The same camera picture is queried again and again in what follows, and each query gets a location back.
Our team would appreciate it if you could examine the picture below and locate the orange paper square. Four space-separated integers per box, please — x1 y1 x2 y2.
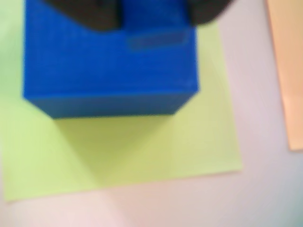
264 0 303 152

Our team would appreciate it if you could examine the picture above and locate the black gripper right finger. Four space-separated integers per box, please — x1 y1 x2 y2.
186 0 235 27

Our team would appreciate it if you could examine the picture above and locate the large blue cube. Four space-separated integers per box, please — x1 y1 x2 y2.
22 0 200 120

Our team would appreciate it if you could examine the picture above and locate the green paper square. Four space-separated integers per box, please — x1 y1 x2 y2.
0 0 243 203

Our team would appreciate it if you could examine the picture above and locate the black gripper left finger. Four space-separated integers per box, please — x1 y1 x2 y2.
44 0 124 32

